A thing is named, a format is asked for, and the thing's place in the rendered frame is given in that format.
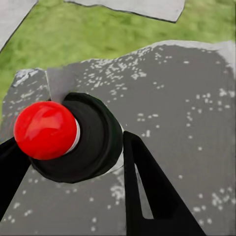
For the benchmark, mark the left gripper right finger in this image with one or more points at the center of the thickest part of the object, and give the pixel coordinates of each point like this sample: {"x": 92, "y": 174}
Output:
{"x": 171, "y": 215}

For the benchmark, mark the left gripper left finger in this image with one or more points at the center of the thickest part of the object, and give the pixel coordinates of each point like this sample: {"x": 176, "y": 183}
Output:
{"x": 13, "y": 166}

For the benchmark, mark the insectifuge atomizer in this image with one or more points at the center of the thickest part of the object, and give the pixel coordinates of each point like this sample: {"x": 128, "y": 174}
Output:
{"x": 71, "y": 137}

